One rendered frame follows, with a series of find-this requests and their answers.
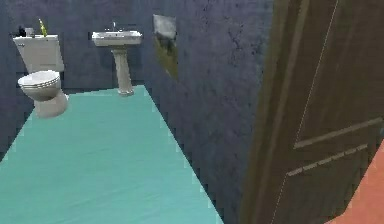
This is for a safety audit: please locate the white toilet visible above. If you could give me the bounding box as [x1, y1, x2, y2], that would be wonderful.
[12, 34, 70, 119]

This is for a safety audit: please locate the white pedestal sink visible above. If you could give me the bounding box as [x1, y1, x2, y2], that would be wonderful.
[91, 21, 144, 97]

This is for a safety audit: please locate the yellow green spray bottle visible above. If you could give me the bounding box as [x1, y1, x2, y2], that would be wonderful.
[37, 18, 49, 38]

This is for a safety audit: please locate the dark brown room door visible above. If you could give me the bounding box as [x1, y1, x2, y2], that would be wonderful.
[238, 0, 384, 224]

